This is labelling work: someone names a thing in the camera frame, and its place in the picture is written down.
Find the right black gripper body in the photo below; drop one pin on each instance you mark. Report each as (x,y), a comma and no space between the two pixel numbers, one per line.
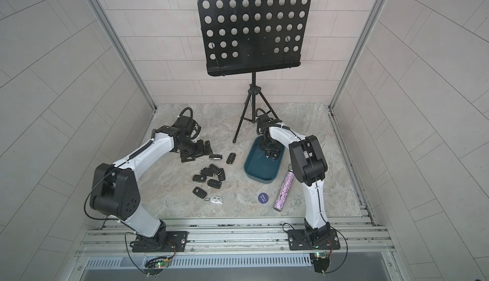
(270,143)

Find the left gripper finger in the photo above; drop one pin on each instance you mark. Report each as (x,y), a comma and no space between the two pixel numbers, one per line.
(208,150)
(187,158)

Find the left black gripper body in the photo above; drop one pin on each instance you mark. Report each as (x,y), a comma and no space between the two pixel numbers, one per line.
(191,147)

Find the black chrome key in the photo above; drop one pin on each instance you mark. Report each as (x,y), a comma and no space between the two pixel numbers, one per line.
(215,157)

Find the black car key cluster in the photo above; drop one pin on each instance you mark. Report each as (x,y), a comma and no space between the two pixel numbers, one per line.
(207,172)
(221,175)
(215,169)

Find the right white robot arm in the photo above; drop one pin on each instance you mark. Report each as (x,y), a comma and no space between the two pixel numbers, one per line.
(308,165)

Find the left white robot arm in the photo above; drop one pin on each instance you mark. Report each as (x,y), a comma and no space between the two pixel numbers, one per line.
(115,191)

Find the teal plastic storage box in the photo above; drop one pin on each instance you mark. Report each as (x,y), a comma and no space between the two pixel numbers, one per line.
(260,168)

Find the black car key front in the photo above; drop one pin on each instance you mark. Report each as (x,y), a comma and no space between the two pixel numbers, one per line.
(200,193)

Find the white remote key fob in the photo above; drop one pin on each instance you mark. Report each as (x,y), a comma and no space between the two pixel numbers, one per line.
(214,199)

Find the purple glitter tube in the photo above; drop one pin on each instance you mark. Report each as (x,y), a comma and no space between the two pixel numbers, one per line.
(285,189)

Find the round purple lid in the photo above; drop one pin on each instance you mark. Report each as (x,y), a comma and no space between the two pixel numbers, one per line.
(263,198)

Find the left circuit board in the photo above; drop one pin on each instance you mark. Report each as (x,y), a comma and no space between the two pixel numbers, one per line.
(156,265)

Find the circuit board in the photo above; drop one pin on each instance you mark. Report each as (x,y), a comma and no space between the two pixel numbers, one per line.
(320,261)
(156,265)

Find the black perforated music stand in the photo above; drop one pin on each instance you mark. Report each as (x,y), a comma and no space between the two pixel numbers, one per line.
(250,36)

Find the right circuit board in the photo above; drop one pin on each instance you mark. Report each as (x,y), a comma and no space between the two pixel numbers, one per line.
(320,261)

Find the aluminium mounting rail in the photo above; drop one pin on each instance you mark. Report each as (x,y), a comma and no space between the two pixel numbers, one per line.
(240,235)

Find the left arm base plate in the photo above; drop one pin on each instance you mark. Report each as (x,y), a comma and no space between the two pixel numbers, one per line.
(162,242)

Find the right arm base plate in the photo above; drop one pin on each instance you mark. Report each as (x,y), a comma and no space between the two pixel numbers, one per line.
(302,240)

